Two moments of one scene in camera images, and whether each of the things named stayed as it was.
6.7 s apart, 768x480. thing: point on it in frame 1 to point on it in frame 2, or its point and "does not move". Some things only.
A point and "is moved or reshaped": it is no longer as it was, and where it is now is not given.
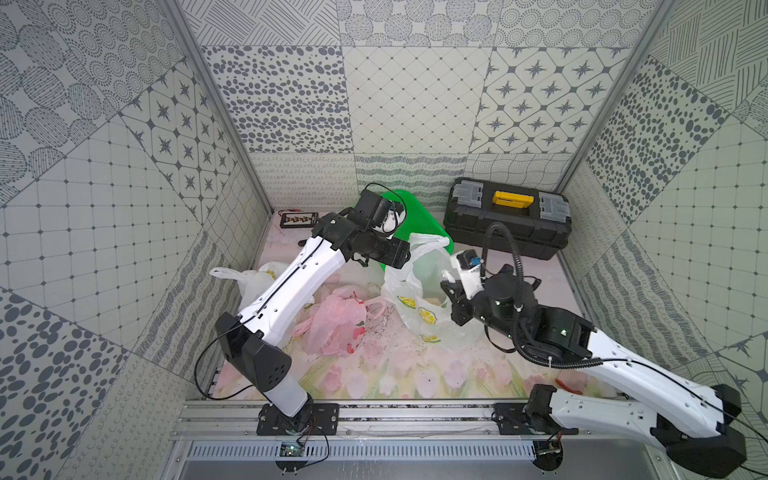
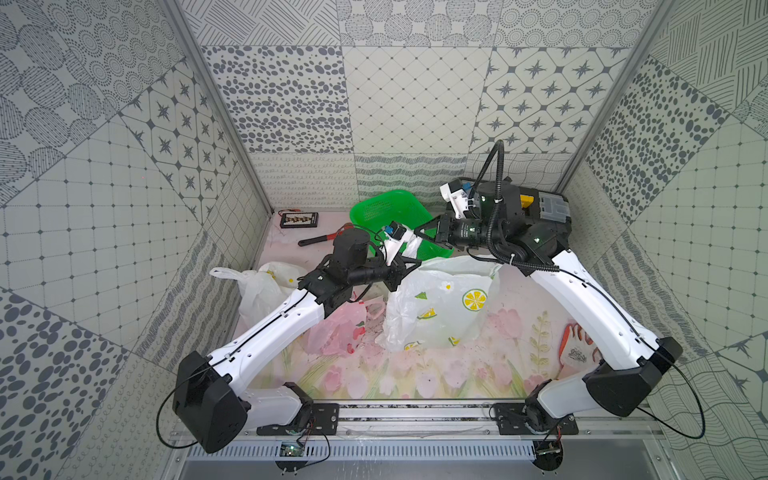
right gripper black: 460,303 to 446,228
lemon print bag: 421,304 is moved or reshaped
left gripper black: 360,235 to 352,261
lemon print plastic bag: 251,284 does not move
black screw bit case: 298,219 does not move
